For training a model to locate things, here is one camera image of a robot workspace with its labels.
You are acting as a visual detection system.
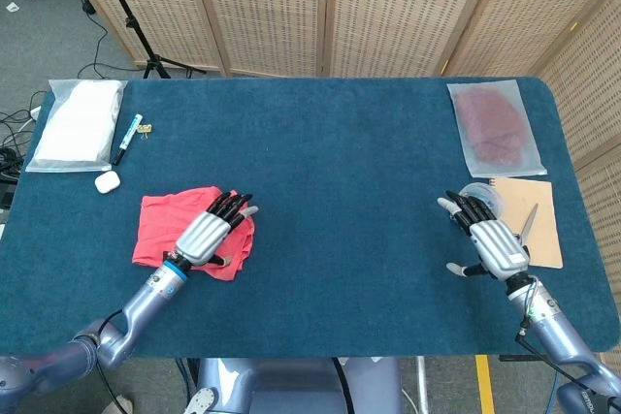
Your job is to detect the kraft spiral notebook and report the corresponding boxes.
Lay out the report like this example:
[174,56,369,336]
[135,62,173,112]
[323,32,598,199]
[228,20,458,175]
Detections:
[489,177,564,270]

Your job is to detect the blue-grey robot torso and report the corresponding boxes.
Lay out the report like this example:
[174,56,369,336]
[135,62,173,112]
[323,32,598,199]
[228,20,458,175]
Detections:
[183,358,404,414]

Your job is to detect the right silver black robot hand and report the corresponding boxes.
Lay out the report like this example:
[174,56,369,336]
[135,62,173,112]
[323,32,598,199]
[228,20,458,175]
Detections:
[436,192,531,282]

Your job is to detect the blue carpet table mat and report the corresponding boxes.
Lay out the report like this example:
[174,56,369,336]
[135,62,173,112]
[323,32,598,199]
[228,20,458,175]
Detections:
[0,75,607,361]

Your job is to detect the black tripod stand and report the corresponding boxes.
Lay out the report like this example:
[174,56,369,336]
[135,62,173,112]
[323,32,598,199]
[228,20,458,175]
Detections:
[89,0,208,80]

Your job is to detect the plastic bag with white cloth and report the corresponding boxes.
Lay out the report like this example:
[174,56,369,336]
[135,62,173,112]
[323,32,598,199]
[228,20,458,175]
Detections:
[24,79,129,174]

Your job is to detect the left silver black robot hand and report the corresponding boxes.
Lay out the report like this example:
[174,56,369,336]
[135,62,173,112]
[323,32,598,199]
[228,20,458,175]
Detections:
[167,189,259,270]

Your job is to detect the white shoe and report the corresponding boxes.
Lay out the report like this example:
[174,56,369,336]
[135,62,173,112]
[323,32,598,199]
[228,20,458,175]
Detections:
[104,394,133,414]

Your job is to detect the plastic bag with maroon cloth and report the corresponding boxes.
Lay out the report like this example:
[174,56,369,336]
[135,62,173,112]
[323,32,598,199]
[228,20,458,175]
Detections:
[445,80,548,178]

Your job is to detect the white metal table leg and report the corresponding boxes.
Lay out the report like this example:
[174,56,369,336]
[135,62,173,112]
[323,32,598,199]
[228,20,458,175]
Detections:
[415,356,431,414]

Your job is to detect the white earbuds case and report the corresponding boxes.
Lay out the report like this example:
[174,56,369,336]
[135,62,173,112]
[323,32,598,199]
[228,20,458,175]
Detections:
[94,170,122,194]

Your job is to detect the coral red sleeveless shirt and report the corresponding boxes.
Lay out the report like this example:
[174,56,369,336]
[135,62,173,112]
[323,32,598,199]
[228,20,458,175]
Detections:
[131,185,257,282]

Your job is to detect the black white marker pen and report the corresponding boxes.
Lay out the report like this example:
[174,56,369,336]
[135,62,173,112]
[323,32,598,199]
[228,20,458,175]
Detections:
[111,113,144,166]

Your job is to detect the black handled scissors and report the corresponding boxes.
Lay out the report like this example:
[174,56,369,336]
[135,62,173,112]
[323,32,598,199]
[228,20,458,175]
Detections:
[513,203,539,245]

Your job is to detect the black floor cable bundle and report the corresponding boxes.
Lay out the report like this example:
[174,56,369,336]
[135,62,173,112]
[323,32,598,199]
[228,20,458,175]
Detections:
[0,88,43,182]

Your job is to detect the clear jar of binder clips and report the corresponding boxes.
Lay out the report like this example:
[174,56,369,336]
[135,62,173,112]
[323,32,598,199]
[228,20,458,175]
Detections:
[458,181,506,219]

